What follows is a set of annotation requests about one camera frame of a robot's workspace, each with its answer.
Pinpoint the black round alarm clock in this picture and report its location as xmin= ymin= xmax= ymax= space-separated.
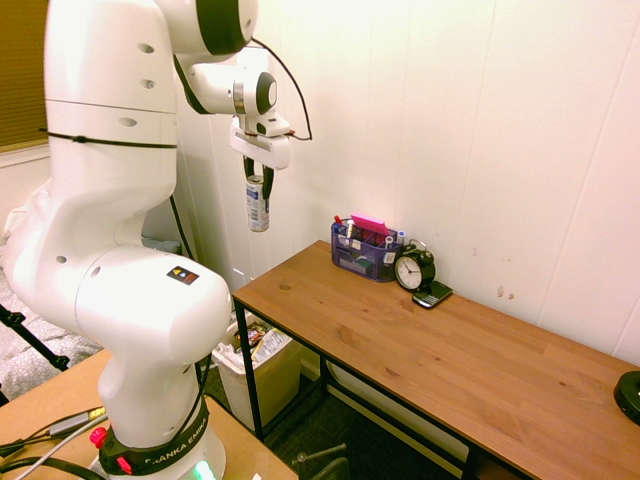
xmin=393 ymin=239 xmax=437 ymax=293

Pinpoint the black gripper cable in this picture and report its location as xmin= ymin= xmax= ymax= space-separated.
xmin=248 ymin=36 xmax=314 ymax=143

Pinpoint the black round device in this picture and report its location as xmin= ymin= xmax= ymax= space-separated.
xmin=613 ymin=370 xmax=640 ymax=427

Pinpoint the black tripod leg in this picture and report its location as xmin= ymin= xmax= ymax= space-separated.
xmin=0 ymin=301 xmax=72 ymax=373

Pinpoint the black screw clamp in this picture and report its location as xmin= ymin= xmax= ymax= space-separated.
xmin=291 ymin=442 xmax=351 ymax=480

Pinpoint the white trash bin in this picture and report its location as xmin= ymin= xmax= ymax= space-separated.
xmin=211 ymin=318 xmax=303 ymax=432

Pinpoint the blue mesh desk organizer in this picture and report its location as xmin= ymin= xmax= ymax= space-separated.
xmin=330 ymin=219 xmax=402 ymax=284

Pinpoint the wooden desk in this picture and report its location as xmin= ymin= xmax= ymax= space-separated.
xmin=232 ymin=293 xmax=484 ymax=480

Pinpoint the black keypad mobile phone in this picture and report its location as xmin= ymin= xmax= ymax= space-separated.
xmin=411 ymin=280 xmax=454 ymax=310

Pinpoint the grey base cable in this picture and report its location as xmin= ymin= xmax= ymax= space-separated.
xmin=0 ymin=408 xmax=109 ymax=480

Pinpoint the white bedding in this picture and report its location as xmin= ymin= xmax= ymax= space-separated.
xmin=0 ymin=178 xmax=53 ymax=274

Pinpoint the crumpled wrappers trash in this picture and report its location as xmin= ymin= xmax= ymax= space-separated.
xmin=233 ymin=321 xmax=292 ymax=363

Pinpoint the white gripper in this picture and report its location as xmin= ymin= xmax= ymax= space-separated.
xmin=229 ymin=116 xmax=292 ymax=202

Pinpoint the brown window blind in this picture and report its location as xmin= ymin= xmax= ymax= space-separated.
xmin=0 ymin=0 xmax=51 ymax=153

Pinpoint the pink sticky note pad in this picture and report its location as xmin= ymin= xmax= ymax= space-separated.
xmin=349 ymin=213 xmax=391 ymax=237

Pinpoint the white blue drink can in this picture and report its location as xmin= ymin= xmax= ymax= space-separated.
xmin=244 ymin=174 xmax=272 ymax=234

